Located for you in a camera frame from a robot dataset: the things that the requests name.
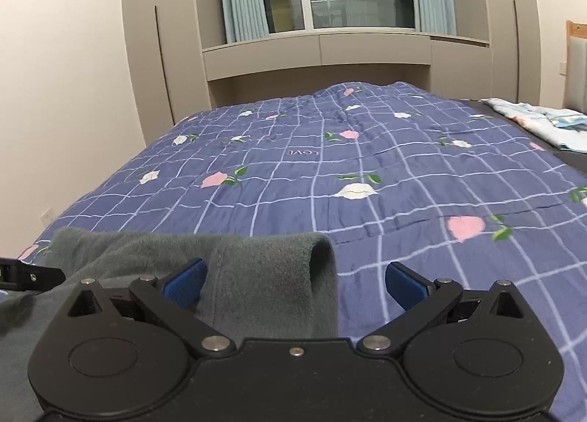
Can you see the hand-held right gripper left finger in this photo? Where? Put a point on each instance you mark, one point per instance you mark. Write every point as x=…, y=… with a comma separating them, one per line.
x=185, y=284

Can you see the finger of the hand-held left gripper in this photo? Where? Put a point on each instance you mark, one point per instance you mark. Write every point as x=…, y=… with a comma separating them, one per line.
x=27, y=275

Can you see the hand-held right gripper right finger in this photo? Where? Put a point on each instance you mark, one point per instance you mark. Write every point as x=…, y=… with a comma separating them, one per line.
x=406, y=287

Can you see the white wall socket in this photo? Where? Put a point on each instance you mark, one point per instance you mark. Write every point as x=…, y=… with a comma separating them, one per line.
x=46, y=215

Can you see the grey fleece pants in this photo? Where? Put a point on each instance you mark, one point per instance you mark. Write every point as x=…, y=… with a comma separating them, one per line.
x=266, y=284

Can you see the light blue blanket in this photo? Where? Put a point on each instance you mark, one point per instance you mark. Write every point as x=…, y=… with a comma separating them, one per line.
x=541, y=122

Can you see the beige window cabinet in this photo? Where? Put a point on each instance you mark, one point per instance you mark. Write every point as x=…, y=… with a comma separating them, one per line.
x=321, y=53

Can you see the grey upholstered headboard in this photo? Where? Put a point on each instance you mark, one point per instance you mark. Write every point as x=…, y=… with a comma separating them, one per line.
x=578, y=73

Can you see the beige wardrobe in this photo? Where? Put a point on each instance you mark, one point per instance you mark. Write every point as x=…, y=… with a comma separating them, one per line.
x=137, y=37
x=502, y=14

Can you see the blue floral checked quilt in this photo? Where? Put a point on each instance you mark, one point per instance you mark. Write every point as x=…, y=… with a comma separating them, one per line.
x=367, y=151

